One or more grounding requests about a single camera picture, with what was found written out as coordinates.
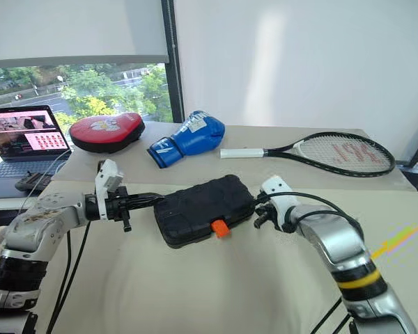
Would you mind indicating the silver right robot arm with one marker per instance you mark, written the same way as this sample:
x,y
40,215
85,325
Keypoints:
x,y
334,236

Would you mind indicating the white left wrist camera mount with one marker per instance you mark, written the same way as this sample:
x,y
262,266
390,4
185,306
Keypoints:
x,y
108,175

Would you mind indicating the white roller blind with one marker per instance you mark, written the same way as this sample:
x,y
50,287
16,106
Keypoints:
x,y
73,31

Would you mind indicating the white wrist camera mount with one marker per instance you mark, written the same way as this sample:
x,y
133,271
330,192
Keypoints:
x,y
277,188
108,175

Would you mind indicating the black tennis racket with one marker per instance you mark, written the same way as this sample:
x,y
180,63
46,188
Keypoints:
x,y
240,153

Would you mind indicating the blue boxing glove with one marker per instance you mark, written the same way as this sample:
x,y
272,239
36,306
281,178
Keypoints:
x,y
195,137

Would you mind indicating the black handheld controller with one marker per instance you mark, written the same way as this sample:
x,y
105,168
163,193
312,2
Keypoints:
x,y
31,181

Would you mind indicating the red boxing focus pad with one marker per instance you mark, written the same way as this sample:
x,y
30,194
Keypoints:
x,y
104,130

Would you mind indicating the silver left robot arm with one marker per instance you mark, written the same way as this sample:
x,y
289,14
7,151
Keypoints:
x,y
38,222

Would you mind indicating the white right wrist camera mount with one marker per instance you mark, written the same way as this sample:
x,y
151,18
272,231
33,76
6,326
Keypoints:
x,y
277,188

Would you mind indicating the grey open laptop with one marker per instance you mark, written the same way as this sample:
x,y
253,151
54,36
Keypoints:
x,y
7,170

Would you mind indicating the black plastic tool case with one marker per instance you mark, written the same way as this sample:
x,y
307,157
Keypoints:
x,y
202,205

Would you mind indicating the black window frame post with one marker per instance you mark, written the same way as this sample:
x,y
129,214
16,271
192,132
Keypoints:
x,y
172,69

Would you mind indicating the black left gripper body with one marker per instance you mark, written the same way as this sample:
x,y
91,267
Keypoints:
x,y
116,207

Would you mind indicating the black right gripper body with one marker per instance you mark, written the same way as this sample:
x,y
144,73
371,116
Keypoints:
x,y
266,210

